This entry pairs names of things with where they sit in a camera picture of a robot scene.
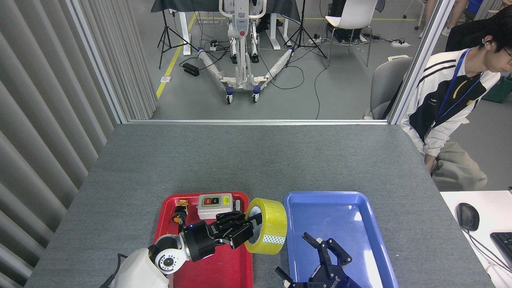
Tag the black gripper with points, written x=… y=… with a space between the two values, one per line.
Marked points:
x=202 y=242
x=332 y=280

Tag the yellow tape roll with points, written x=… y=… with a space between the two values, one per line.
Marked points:
x=274 y=224

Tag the person's right hand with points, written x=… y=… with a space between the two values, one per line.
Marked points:
x=430 y=164

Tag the red plastic tray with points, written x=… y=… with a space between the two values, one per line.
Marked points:
x=224 y=268

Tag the blue plastic tray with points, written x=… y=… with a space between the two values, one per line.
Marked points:
x=332 y=216

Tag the yellow push button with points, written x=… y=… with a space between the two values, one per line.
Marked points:
x=179 y=216

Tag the black power strip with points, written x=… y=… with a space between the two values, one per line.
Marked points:
x=191 y=69

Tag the black computer mouse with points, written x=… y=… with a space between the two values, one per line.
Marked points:
x=468 y=216

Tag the white stand on wheels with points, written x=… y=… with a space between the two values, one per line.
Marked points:
x=242 y=60

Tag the white desk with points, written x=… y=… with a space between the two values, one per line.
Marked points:
x=492 y=208

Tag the black keyboard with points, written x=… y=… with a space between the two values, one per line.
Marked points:
x=504 y=246

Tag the grey chair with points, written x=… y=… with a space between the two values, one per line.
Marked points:
x=384 y=86

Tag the black tripod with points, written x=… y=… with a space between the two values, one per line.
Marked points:
x=166 y=34
x=302 y=34

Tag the seated person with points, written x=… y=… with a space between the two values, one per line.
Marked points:
x=452 y=104

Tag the white chair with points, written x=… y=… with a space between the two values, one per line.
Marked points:
x=354 y=16

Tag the white power strip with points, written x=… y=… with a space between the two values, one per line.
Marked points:
x=400 y=44

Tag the green box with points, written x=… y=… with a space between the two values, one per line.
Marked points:
x=500 y=92

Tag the standing person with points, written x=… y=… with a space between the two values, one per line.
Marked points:
x=458 y=12

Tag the small silver black switch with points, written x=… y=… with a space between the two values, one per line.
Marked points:
x=237 y=204

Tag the white switch box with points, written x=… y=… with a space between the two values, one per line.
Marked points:
x=216 y=206

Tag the silver table rail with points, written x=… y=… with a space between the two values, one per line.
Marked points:
x=256 y=121

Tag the silver post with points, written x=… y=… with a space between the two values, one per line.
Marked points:
x=98 y=60
x=420 y=60

